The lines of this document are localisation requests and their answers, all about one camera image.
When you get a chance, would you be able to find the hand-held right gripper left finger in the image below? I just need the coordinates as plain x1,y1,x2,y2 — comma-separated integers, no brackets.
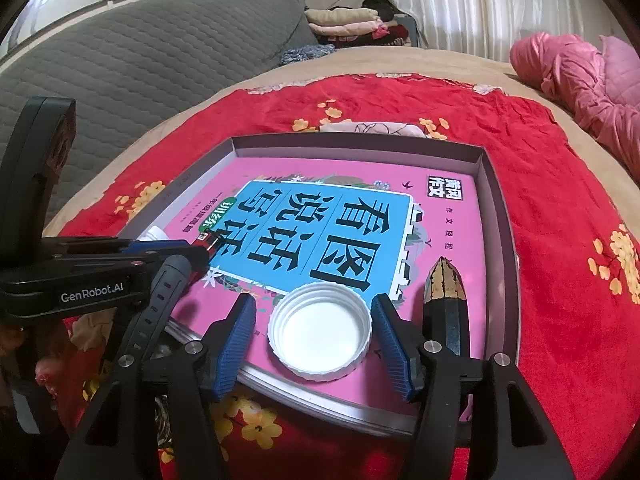
52,292,258,480

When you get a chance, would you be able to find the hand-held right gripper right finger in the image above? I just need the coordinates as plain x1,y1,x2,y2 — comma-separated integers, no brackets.
371,293,576,480

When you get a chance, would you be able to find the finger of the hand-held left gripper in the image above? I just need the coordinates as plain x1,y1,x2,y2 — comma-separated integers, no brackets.
122,252,211,273
119,237,201,257

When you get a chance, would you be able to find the black yellow wristwatch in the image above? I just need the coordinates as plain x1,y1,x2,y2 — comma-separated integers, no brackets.
117,254,193,366

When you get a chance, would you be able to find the red black lighter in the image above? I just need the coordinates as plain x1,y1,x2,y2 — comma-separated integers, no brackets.
192,232,223,256

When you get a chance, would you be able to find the black gold hair clip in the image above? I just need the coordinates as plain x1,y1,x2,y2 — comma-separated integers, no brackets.
422,256,472,361

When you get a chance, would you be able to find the white bottle cap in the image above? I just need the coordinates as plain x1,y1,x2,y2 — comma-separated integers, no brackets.
267,282,373,380

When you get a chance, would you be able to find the round metal tin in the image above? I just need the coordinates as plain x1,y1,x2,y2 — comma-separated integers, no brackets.
152,394,176,448

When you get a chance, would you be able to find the shallow cardboard box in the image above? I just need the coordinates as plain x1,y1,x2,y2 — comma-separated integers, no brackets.
117,132,521,438

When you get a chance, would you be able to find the person's left hand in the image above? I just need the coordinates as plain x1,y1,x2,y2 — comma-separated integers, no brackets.
0,322,71,391

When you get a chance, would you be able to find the pink book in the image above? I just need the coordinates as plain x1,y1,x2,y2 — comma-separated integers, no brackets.
160,157,488,423

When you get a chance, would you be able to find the grey quilted headboard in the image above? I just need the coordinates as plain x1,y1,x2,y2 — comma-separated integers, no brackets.
0,0,321,241

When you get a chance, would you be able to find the red floral blanket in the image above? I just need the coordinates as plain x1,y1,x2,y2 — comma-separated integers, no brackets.
42,72,640,480

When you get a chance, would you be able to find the blue patterned cloth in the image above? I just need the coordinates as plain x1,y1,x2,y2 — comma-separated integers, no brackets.
280,42,337,65

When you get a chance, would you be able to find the beige bed sheet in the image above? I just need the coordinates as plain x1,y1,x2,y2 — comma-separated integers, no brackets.
40,45,640,241

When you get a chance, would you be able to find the pink folded garment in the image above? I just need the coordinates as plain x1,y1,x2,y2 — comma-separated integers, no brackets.
309,19,386,37

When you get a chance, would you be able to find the beige folded garment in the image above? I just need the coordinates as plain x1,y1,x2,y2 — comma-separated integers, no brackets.
304,7,380,26

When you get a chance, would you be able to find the dark clothes pile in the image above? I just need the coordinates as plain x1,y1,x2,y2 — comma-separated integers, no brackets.
320,0,416,48

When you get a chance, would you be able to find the pink quilted jacket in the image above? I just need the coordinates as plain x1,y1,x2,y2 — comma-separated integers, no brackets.
510,31,640,186

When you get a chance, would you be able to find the white curtain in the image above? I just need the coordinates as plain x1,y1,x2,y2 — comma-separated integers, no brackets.
385,0,636,63

